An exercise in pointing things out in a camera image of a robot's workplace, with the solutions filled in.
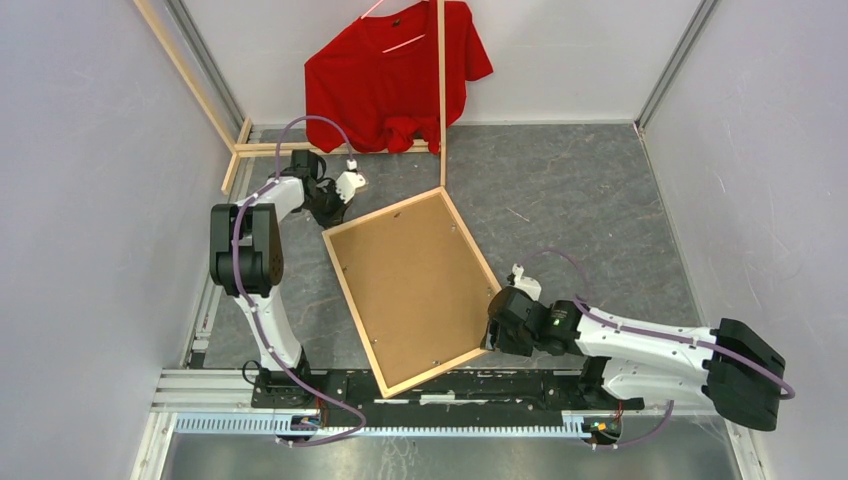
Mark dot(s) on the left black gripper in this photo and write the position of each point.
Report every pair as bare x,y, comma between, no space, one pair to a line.
339,216

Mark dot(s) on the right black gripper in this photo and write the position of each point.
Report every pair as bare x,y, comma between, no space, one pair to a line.
495,336

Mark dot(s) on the light wooden picture frame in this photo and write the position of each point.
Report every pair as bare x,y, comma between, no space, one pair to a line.
358,318

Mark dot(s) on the brown backing board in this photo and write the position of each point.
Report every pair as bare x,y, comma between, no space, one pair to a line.
411,285

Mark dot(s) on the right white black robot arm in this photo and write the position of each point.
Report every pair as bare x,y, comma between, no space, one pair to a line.
730,367

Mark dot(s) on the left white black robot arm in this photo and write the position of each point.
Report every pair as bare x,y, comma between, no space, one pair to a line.
247,259

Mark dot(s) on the wooden clothes rack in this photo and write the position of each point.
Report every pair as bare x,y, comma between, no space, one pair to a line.
237,145

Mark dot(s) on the red t-shirt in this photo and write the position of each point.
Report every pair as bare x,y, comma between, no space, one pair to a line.
386,101

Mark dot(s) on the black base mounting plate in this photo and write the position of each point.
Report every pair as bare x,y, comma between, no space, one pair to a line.
464,397

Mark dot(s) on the pink clothes hanger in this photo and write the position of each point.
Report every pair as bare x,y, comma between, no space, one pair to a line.
392,33

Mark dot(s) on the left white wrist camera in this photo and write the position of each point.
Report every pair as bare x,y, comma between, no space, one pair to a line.
350,181

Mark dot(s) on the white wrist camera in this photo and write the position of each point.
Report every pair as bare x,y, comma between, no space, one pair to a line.
350,181
529,285

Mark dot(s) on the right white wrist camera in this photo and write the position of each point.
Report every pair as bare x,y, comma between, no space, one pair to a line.
529,285

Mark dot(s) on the white slotted cable duct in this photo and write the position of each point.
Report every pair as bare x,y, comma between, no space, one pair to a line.
292,425

